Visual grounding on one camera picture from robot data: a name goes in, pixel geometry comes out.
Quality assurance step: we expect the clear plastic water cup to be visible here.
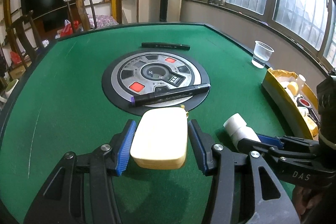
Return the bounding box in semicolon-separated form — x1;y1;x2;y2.
251;40;274;69

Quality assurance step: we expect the yellow round jar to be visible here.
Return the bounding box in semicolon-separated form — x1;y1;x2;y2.
286;81;299;97

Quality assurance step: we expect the purple capped black marker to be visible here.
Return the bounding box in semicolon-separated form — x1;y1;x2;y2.
130;83;211;106

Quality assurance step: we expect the wooden chair centre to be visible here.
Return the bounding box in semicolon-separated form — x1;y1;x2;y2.
64;0;97;34

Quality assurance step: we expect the yellow taped white tray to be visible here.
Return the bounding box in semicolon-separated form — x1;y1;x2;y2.
262;68;321;140

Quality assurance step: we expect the person right hand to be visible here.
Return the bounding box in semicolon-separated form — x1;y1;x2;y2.
291;186;323;220

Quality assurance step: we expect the white bottle red text label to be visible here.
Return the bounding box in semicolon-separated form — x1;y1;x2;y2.
223;113;261;150

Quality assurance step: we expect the round mahjong table control panel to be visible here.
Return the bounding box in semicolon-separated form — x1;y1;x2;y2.
101;49;210;116

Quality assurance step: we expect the wooden chair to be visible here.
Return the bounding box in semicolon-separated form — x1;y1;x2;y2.
6;10;45;64
64;0;97;34

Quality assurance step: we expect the black electrical tape roll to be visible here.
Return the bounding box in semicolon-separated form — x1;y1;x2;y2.
297;97;312;109

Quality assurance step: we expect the red plastic bag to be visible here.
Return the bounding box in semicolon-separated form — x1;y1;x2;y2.
60;19;80;38

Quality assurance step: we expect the cream yellow plastic case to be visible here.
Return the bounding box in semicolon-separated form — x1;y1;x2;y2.
130;107;189;170

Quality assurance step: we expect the small white pill bottle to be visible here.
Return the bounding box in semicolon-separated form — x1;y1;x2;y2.
295;74;306;94

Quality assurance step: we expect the wooden chair left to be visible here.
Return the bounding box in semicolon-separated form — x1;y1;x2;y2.
6;10;45;64

